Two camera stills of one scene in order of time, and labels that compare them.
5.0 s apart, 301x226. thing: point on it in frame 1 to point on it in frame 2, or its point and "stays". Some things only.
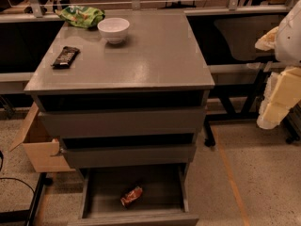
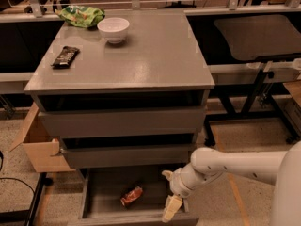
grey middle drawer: x=111 y=155 stays
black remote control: x=66 y=57 stays
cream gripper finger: x=267 y=41 to x=184 y=180
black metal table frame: x=27 y=215 stays
